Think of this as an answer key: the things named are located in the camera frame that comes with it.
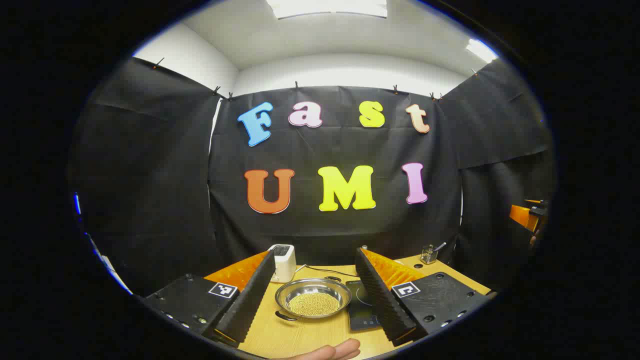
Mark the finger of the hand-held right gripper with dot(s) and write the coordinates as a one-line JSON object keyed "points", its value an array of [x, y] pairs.
{"points": [[520, 215]]}

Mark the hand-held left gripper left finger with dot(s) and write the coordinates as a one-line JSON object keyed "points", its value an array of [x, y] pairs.
{"points": [[250, 300]]}

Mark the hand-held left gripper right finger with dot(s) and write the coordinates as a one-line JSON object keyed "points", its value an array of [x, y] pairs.
{"points": [[382, 300]]}

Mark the black induction cooktop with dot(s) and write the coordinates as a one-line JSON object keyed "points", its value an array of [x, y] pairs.
{"points": [[360, 305]]}

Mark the pile of soybeans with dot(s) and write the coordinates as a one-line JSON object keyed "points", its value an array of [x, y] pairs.
{"points": [[314, 304]]}

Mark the white toaster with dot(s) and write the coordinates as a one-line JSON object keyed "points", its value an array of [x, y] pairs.
{"points": [[285, 265]]}

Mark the small glass seasoning jar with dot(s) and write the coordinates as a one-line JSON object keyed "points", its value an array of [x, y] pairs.
{"points": [[427, 255]]}

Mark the small metal spoon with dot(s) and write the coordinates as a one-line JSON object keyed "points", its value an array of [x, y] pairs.
{"points": [[440, 246]]}

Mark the small ceiling light panel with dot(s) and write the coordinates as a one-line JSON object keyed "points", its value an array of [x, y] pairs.
{"points": [[481, 50]]}

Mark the large ceiling light panel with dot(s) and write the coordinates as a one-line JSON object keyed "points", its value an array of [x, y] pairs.
{"points": [[325, 7]]}

